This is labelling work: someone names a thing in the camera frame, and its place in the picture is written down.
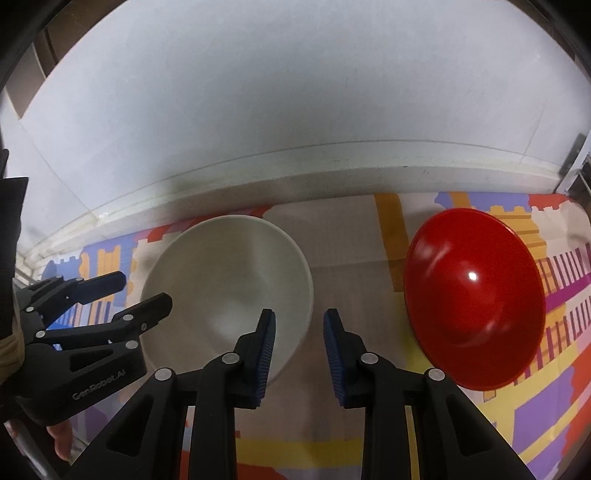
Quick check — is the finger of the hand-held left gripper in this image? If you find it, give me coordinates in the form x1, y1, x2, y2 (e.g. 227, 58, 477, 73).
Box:
34, 292, 173, 352
16, 271, 127, 319

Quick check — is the colourful printed mat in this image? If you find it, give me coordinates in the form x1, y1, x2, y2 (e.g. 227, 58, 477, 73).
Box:
14, 191, 591, 480

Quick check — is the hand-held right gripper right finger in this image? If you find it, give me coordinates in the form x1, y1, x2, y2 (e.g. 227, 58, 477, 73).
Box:
322, 308, 537, 480

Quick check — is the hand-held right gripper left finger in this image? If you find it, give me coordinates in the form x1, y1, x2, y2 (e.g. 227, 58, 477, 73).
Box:
65, 308, 277, 480

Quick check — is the person's left hand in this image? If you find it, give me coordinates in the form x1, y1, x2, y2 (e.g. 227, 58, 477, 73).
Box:
45, 419, 75, 461

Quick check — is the metal frame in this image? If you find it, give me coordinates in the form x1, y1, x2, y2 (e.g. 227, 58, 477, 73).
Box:
554, 133, 591, 200

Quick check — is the white bowl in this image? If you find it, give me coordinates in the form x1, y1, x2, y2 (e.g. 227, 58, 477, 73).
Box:
139, 214, 315, 385

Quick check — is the red bowl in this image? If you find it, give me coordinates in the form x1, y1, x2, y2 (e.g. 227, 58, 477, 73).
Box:
403, 207, 547, 391

